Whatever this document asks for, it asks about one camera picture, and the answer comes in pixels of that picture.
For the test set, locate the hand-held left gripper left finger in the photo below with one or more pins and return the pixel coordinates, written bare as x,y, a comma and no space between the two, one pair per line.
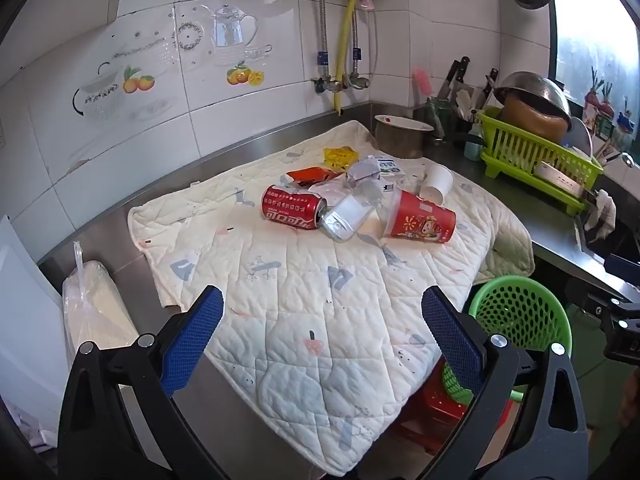
195,340

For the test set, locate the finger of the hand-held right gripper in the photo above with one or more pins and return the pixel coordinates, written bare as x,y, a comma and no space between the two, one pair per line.
622,267
595,297

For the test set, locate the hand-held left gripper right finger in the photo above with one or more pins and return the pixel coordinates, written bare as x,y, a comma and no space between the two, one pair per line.
450,335

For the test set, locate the green plastic basket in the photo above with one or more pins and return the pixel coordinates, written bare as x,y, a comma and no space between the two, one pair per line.
520,310

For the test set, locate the red printed paper cup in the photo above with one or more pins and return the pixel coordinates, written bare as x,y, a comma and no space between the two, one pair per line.
420,220

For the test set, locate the white paper cup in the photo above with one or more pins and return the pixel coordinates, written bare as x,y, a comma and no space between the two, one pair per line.
439,180

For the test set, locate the red soda can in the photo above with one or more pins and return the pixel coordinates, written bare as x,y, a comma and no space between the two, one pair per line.
290,207

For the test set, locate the orange snack wrapper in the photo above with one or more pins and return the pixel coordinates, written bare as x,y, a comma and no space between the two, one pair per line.
312,175

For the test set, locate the person's right forearm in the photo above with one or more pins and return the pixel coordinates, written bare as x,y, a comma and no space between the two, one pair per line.
631,402

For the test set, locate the steel sink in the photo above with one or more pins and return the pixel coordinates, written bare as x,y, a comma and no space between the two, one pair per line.
595,246

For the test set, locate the white rag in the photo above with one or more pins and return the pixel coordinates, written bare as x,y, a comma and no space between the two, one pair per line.
602,210

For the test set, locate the red plastic stool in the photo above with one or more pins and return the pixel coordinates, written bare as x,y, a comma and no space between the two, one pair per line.
435,410

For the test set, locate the metal ladle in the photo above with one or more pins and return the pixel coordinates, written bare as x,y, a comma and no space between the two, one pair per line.
627,160

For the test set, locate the white plastic bag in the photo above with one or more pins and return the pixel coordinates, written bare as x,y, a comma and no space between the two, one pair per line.
95,300

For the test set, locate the white quilted blanket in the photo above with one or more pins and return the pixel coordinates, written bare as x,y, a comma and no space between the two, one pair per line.
300,310

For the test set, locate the white plate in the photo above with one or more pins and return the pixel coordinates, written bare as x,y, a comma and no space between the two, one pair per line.
580,135

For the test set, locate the green dish rack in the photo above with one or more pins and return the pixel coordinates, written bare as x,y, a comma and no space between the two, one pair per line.
525,152

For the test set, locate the white board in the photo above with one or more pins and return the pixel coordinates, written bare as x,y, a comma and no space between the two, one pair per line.
25,320

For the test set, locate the brown clay pot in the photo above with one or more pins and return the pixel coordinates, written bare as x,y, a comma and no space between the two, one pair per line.
530,117

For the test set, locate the blue and white milk carton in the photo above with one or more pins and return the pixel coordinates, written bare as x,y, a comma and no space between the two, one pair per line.
390,165

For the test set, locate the light blue cup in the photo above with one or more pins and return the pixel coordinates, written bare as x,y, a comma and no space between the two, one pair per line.
473,149

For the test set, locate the metal pot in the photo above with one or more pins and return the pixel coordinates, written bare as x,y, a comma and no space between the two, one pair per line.
397,145

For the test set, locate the steel mixing bowl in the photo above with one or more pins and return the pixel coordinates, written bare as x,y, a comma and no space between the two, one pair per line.
537,87

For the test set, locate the yellow snack wrapper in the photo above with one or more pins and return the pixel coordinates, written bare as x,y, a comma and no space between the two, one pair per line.
340,156

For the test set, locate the green utensil holder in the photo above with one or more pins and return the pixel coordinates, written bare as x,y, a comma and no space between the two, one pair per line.
440,115

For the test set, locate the white spatula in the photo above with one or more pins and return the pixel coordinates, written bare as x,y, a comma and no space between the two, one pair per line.
464,102

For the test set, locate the window with stickers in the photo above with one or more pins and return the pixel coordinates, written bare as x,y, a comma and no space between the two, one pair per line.
585,20

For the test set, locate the pink brush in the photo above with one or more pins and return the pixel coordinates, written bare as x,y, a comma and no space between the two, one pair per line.
422,81

